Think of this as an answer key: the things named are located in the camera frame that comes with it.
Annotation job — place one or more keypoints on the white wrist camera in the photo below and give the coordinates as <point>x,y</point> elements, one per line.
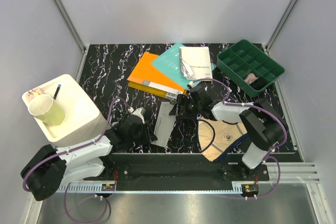
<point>137,112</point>
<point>193,83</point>

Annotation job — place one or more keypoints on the pink sticky note pad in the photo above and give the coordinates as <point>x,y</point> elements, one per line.
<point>35,93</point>

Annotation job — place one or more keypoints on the pink rolled underwear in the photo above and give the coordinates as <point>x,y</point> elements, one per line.
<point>250,78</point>

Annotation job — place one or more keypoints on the yellow binder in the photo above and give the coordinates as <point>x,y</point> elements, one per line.
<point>157,89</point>

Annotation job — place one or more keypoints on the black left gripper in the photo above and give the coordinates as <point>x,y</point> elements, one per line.
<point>149,136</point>

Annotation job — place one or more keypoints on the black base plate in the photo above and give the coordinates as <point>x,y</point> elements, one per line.
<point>177,172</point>

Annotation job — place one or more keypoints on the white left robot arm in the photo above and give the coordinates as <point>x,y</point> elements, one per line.
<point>51,168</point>

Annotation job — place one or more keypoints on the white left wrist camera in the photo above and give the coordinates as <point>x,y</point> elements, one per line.
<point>137,112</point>

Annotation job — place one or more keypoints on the white Canon safety booklet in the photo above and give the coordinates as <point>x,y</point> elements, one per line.
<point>195,63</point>

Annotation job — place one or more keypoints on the green paper cup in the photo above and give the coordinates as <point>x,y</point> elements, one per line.
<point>45,108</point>

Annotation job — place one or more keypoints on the blue black pen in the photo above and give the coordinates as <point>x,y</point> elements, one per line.
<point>56,92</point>

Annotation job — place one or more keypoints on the orange folder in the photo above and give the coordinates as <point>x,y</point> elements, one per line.
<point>144,70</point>

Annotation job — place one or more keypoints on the teal plastic board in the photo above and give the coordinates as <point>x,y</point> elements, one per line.
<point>169,64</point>

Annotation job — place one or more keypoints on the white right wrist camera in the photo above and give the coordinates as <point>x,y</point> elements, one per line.
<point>193,83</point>

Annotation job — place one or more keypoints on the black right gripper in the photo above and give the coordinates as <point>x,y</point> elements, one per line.
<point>182,100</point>

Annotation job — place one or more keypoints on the cream plastic bin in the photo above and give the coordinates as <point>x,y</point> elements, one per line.
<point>83,120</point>

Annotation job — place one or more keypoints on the green compartment tray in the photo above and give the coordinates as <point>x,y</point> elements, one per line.
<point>243,58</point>

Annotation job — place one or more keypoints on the grey underwear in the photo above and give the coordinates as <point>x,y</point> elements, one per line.
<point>164,125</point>

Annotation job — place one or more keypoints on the beige underwear navy trim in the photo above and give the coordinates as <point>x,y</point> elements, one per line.
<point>216,138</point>

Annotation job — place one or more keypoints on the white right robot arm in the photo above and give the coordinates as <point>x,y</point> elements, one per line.
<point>264,126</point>

